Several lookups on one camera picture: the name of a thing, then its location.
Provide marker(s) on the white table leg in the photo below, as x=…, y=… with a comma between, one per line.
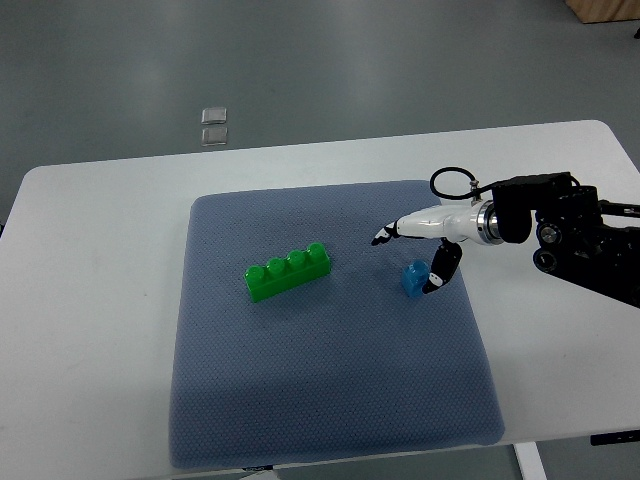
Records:
x=529, y=461

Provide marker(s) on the metal floor plate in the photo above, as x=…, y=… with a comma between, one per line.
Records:
x=214, y=136
x=214, y=115

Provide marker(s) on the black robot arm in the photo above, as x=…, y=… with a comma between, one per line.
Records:
x=575, y=244

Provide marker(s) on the green four-stud toy block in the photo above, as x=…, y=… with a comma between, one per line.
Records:
x=279, y=275

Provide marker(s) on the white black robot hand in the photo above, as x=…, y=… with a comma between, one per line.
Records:
x=452, y=225

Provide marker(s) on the blue-grey textured mat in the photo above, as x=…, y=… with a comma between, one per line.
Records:
x=344, y=366

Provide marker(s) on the blue toy block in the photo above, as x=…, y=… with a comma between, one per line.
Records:
x=414, y=277

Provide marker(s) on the wooden box corner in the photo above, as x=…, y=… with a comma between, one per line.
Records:
x=602, y=11

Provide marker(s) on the lower metal floor plate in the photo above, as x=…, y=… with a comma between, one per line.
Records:
x=214, y=136

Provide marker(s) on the upper metal floor plate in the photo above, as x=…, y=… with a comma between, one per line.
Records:
x=214, y=115

